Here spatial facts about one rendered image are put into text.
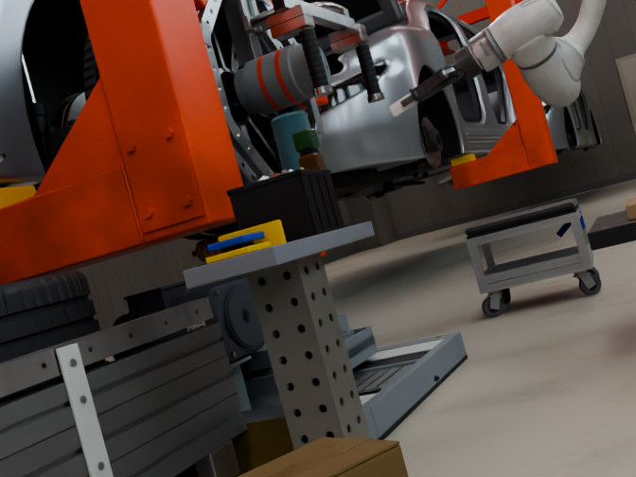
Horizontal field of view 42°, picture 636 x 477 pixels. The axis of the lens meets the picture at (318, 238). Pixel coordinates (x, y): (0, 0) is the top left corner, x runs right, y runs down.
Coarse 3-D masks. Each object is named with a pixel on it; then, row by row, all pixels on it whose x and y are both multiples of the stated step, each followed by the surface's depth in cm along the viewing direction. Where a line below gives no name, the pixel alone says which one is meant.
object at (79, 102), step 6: (78, 96) 227; (84, 96) 229; (72, 102) 224; (78, 102) 226; (84, 102) 229; (66, 108) 224; (72, 108) 224; (78, 108) 226; (66, 114) 222; (72, 114) 223; (78, 114) 225; (66, 120) 221; (66, 126) 220
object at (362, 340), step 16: (352, 336) 222; (368, 336) 231; (352, 352) 219; (368, 352) 228; (272, 368) 194; (352, 368) 217; (256, 384) 193; (272, 384) 192; (256, 400) 194; (272, 400) 192
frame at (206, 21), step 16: (208, 0) 191; (224, 0) 208; (256, 0) 215; (208, 16) 189; (208, 32) 187; (208, 48) 187; (272, 48) 228; (224, 96) 187; (224, 112) 185; (320, 128) 230; (240, 144) 188; (320, 144) 228; (240, 160) 195; (256, 160) 193; (256, 176) 199
